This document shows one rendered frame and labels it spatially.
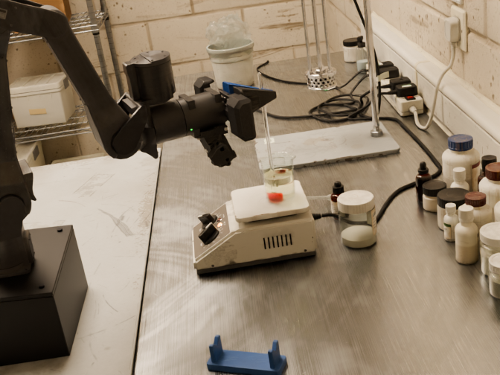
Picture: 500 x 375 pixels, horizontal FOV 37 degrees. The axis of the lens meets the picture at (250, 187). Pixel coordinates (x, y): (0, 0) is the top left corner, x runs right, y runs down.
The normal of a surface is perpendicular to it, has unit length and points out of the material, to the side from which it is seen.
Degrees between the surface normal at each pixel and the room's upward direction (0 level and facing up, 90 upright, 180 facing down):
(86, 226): 0
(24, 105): 92
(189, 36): 90
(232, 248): 90
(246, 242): 90
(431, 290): 0
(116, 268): 0
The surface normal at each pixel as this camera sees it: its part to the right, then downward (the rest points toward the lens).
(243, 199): -0.14, -0.91
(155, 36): 0.07, 0.38
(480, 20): -0.99, 0.15
